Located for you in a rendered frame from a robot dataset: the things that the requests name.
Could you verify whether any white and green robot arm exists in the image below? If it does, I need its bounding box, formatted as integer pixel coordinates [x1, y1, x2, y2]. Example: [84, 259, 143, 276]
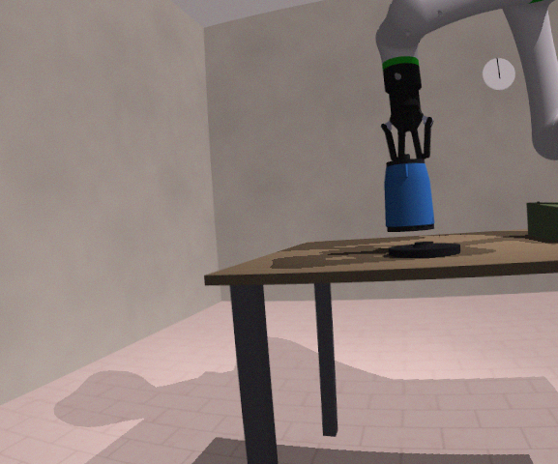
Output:
[375, 0, 558, 160]

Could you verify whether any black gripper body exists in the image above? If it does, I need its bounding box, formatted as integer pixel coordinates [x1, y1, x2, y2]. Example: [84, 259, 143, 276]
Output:
[389, 87, 424, 132]

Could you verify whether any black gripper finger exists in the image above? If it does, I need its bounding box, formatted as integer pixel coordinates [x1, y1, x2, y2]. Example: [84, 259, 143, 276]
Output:
[381, 117, 405, 160]
[408, 115, 433, 160]

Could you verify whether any dark grey round disc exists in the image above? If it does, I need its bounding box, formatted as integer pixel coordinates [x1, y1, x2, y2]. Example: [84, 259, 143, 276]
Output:
[389, 242, 460, 258]

